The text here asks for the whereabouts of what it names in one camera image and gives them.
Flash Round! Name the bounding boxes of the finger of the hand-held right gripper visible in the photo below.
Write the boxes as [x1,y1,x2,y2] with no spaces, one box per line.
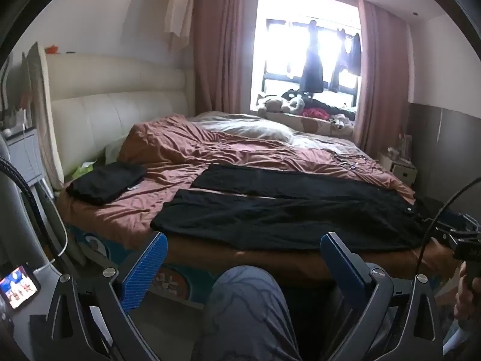
[424,221,481,240]
[445,212,481,227]

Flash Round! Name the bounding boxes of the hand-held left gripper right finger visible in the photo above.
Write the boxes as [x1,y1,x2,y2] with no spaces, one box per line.
[320,232,446,361]

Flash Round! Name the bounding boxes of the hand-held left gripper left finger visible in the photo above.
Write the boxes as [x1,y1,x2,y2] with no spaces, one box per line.
[44,232,168,361]

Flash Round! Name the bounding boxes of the black pants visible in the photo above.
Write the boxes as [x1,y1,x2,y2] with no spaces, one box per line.
[150,163,433,254]

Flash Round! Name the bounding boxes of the person's right hand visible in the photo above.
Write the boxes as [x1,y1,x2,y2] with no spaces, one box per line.
[454,263,481,324]

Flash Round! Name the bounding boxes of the white bedside cabinet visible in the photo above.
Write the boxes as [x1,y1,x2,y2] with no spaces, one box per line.
[378,150,418,188]

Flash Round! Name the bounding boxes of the folded black garment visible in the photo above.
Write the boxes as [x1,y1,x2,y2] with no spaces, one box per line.
[66,162,148,205]

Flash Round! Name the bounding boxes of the person's leg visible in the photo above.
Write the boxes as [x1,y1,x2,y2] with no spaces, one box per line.
[191,265,304,361]

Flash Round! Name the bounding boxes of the green packet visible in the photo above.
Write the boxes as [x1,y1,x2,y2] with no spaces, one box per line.
[71,161,97,180]

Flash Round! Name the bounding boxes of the bed with pink duvet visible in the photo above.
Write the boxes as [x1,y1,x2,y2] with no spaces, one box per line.
[56,115,416,260]

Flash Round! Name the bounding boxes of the phone with lit screen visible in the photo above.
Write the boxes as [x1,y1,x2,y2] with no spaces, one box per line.
[0,265,42,311]

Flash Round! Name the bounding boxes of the patterned window seat cushion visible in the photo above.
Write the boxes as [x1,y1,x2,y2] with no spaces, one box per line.
[256,110,356,137]

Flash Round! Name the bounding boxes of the red cloth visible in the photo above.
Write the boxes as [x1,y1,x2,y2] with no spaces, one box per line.
[302,107,332,120]

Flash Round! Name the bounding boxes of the pink curtain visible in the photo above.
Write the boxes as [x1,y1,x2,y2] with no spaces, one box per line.
[193,0,260,117]
[353,0,410,159]

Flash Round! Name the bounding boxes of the beige quilt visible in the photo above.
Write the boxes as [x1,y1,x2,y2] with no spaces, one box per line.
[188,111,376,152]

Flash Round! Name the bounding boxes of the grey nightstand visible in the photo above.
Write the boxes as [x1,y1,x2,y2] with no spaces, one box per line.
[0,128,46,186]

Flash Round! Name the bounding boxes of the black and white plush toy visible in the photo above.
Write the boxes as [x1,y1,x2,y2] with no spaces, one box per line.
[282,88,313,113]

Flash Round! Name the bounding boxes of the beige plush toy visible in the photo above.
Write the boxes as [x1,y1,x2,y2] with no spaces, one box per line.
[256,96,293,114]

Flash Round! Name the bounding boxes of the cream padded headboard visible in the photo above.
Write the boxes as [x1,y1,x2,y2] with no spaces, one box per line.
[38,47,196,189]

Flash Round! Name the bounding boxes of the dark hanging clothes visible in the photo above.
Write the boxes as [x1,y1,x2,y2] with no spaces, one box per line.
[330,28,362,93]

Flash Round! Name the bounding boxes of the dark hanging dress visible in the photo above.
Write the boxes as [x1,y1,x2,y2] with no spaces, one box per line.
[300,20,326,93]

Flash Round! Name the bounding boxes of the window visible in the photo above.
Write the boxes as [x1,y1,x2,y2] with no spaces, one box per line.
[250,0,363,110]

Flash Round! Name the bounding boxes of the cream hanging cloth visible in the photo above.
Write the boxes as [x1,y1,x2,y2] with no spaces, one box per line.
[164,0,197,51]

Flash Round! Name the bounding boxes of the thin black cable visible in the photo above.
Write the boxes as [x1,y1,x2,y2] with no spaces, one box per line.
[415,180,481,276]

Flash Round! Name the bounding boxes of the white charging cable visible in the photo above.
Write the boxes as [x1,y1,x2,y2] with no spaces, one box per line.
[20,109,69,273]

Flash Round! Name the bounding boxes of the tangled cables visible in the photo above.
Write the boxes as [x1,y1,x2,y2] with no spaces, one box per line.
[330,150,377,167]

